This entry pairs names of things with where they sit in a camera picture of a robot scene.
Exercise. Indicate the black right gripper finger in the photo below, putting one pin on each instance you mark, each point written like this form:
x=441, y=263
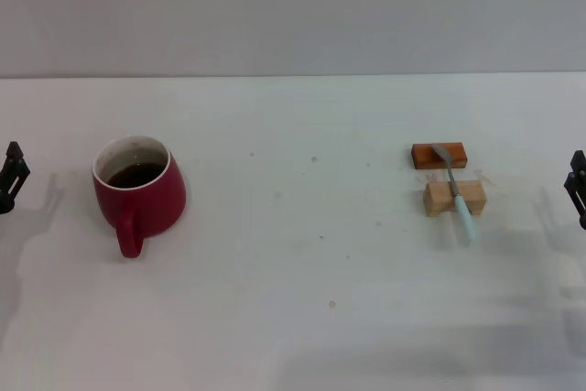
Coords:
x=578, y=157

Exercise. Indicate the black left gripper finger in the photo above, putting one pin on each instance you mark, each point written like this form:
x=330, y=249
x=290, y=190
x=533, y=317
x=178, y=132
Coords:
x=14, y=149

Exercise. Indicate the red ceramic cup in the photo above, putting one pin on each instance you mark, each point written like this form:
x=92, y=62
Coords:
x=146, y=208

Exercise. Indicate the light wooden spoon rest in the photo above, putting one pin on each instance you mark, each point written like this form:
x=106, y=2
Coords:
x=437, y=198

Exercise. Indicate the dark coffee liquid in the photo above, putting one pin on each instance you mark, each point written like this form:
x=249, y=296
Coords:
x=135, y=175

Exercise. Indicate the dark brown wooden block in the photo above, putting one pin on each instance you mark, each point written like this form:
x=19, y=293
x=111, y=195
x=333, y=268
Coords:
x=426, y=156

